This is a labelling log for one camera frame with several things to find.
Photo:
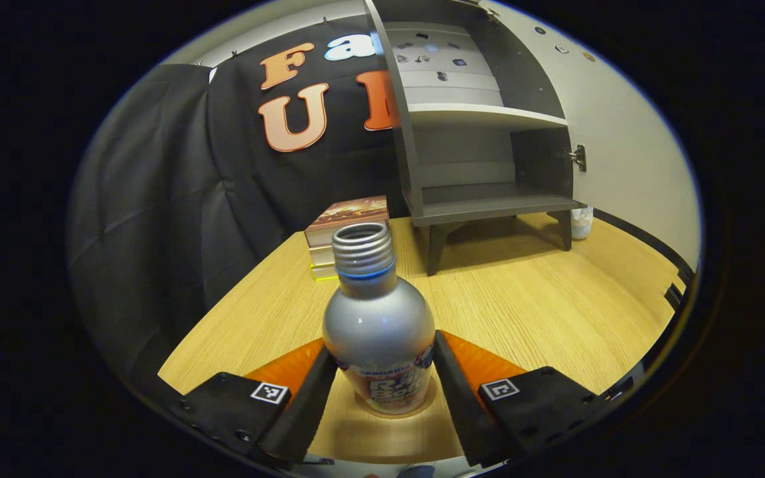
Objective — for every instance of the brown picture cover book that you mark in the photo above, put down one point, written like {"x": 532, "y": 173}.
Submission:
{"x": 349, "y": 212}

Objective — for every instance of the metal door hinge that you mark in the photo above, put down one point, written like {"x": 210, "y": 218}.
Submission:
{"x": 578, "y": 158}
{"x": 490, "y": 12}

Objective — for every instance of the silver metal bottle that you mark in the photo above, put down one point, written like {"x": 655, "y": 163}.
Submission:
{"x": 376, "y": 325}

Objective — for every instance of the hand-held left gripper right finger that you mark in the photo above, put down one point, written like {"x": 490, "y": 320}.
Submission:
{"x": 469, "y": 405}

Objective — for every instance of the black backdrop cloth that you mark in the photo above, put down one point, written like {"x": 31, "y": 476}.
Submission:
{"x": 157, "y": 199}

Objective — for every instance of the white textured object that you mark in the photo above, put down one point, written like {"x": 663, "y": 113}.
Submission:
{"x": 582, "y": 223}

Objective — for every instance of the beige cabinet door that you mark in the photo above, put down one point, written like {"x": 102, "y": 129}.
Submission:
{"x": 621, "y": 133}

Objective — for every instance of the white cabinet shelf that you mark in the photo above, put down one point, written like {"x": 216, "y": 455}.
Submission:
{"x": 482, "y": 116}

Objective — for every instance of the black table edge bracket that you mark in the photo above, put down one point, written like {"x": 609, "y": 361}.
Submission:
{"x": 675, "y": 295}

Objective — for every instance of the dark grey cabinet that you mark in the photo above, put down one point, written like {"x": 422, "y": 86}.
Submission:
{"x": 475, "y": 199}

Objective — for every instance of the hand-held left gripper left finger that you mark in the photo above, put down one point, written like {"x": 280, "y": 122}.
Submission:
{"x": 303, "y": 405}

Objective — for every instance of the thin paperback book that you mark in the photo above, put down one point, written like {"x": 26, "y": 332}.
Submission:
{"x": 321, "y": 255}

